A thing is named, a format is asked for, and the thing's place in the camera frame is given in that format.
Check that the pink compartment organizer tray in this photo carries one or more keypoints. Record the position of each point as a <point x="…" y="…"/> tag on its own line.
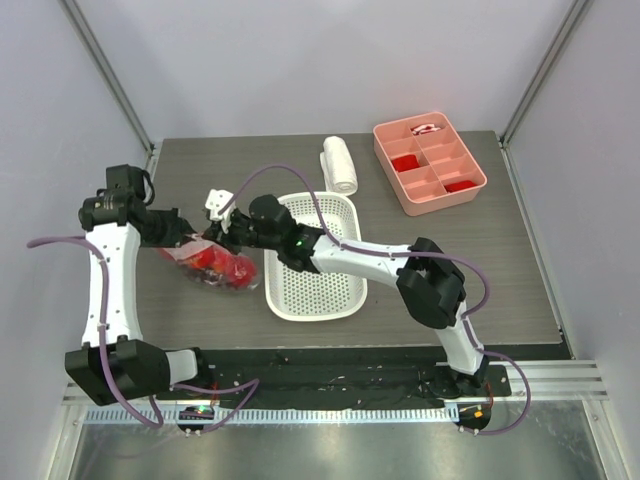
<point x="444" y="158"/>

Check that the red block in tray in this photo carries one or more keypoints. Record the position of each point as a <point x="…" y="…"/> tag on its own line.
<point x="405" y="163"/>

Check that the red fake apple right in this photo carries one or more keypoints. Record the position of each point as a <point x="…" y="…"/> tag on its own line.
<point x="240" y="272"/>

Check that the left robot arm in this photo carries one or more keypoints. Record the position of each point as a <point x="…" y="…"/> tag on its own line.
<point x="114" y="362"/>

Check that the red white item in tray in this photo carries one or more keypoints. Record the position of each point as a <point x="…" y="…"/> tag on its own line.
<point x="425" y="128"/>

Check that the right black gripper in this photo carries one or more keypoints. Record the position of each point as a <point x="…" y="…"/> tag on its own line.
<point x="241" y="227"/>

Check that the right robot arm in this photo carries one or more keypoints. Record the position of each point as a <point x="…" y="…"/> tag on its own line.
<point x="430" y="284"/>

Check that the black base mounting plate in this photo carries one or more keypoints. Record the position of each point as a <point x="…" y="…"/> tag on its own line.
<point x="335" y="379"/>

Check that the clear zip top bag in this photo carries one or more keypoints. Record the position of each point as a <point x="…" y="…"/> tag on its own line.
<point x="180" y="258"/>

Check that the red block tray front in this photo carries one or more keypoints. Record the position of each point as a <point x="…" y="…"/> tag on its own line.
<point x="460" y="186"/>

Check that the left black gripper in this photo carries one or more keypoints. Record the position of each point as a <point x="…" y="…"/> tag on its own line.
<point x="176" y="229"/>

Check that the white slotted cable duct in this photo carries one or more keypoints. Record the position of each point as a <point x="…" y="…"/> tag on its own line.
<point x="184" y="414"/>

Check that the rolled white towel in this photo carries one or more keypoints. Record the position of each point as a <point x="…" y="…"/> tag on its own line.
<point x="337" y="167"/>

